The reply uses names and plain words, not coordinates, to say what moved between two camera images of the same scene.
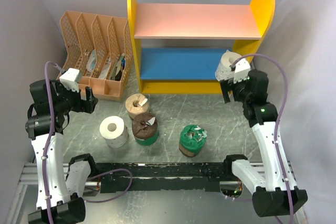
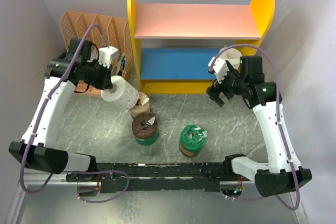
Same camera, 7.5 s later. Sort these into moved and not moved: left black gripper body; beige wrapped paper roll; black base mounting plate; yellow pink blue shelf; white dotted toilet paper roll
Moved: white dotted toilet paper roll; left black gripper body
Not moved: beige wrapped paper roll; yellow pink blue shelf; black base mounting plate
